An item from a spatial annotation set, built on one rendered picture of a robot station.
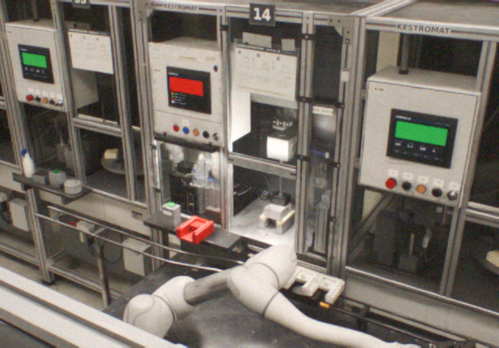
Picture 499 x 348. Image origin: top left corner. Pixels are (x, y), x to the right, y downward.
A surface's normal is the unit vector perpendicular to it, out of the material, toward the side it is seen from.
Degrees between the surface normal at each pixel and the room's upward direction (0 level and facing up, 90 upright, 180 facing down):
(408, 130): 90
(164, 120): 90
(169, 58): 90
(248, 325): 0
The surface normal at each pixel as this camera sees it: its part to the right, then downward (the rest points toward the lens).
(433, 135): -0.51, 0.36
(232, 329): 0.00, -0.91
